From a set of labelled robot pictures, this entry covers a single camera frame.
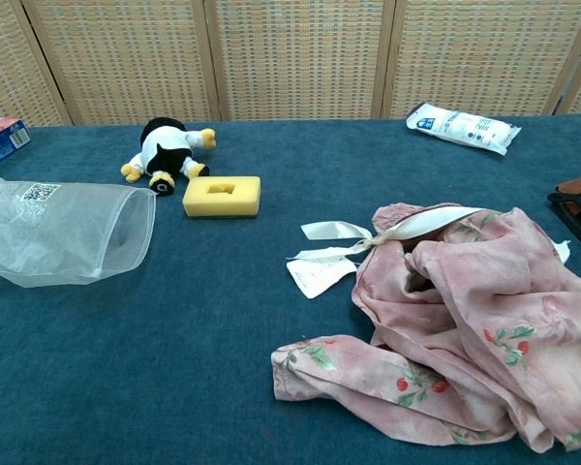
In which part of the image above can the brown item in pouch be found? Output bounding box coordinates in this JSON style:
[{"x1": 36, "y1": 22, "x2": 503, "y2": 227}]
[{"x1": 555, "y1": 174, "x2": 581, "y2": 196}]

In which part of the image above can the white packet with blue print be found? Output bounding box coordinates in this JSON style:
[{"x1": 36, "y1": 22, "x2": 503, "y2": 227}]
[{"x1": 406, "y1": 101, "x2": 523, "y2": 157}]

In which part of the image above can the woven bamboo folding screen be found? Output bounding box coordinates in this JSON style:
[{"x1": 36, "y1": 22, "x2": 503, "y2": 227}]
[{"x1": 0, "y1": 0, "x2": 581, "y2": 128}]

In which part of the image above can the pink floral garment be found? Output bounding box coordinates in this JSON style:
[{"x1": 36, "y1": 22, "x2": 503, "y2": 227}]
[{"x1": 270, "y1": 202, "x2": 581, "y2": 454}]

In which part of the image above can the teal table carpet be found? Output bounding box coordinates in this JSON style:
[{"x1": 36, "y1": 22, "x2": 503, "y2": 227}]
[{"x1": 0, "y1": 114, "x2": 581, "y2": 465}]

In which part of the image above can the yellow sponge block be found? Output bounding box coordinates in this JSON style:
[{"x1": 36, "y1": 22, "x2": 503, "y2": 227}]
[{"x1": 181, "y1": 174, "x2": 262, "y2": 220}]

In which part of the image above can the transparent plastic zip bag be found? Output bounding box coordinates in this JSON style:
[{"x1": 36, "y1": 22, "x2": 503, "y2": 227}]
[{"x1": 0, "y1": 177, "x2": 158, "y2": 290}]

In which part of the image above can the black and white plush doll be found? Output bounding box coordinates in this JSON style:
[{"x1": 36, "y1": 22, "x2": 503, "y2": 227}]
[{"x1": 120, "y1": 116, "x2": 218, "y2": 200}]

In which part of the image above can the dark tray with items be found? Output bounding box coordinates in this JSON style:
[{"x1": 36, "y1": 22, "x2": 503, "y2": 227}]
[{"x1": 546, "y1": 182, "x2": 581, "y2": 249}]

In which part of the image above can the blue and pink cookie box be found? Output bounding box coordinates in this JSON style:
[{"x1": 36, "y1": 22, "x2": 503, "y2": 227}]
[{"x1": 0, "y1": 116, "x2": 32, "y2": 176}]

